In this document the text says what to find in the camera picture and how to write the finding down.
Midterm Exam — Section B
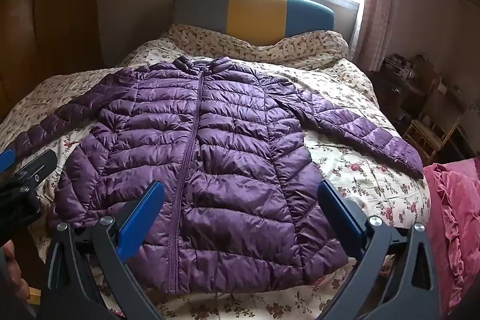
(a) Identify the person's left hand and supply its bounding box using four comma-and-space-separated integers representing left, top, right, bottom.
0, 241, 30, 304

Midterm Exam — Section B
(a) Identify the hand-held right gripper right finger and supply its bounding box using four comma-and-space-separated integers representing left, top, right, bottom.
318, 179, 442, 320

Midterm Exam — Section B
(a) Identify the grey yellow teal headboard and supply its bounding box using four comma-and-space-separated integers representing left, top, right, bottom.
172, 0, 336, 38

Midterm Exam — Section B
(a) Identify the purple puffer jacket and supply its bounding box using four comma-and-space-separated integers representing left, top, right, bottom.
7, 55, 425, 273

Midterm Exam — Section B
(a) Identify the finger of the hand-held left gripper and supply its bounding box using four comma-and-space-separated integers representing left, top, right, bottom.
0, 148, 58, 193

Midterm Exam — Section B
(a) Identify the floral bedspread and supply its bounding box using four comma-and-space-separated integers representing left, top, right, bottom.
0, 39, 432, 320

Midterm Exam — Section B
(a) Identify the small-flowered duvet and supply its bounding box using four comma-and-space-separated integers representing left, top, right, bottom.
116, 22, 351, 71

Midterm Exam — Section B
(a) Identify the pink ruffled blanket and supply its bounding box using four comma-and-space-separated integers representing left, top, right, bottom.
424, 157, 480, 314

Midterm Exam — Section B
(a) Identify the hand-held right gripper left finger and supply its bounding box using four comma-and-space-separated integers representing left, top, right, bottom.
45, 181, 166, 320

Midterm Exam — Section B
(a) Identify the brown wooden wardrobe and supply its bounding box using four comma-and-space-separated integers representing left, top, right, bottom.
0, 0, 108, 120

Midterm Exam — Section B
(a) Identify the cluttered dark side table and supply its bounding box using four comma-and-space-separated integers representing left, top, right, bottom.
369, 53, 442, 120

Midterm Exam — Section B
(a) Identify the small wooden chair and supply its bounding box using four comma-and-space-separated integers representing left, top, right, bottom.
403, 109, 463, 166

